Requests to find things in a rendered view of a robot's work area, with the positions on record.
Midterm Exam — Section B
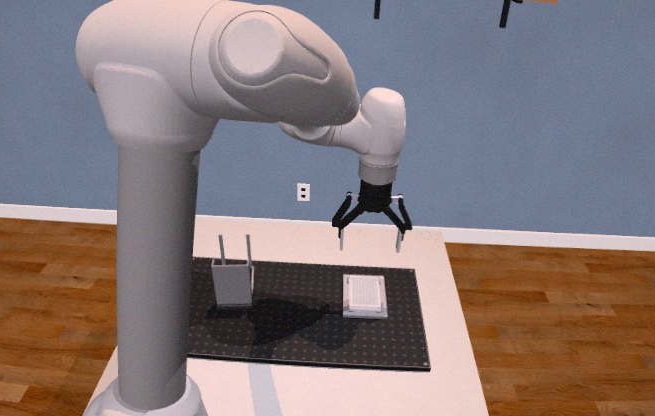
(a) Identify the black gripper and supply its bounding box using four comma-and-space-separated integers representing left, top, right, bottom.
332, 179, 413, 253

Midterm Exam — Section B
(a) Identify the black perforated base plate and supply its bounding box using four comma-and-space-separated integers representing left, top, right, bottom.
187, 257, 431, 372

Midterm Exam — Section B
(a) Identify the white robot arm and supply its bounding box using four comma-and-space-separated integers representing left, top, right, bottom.
75, 0, 406, 416

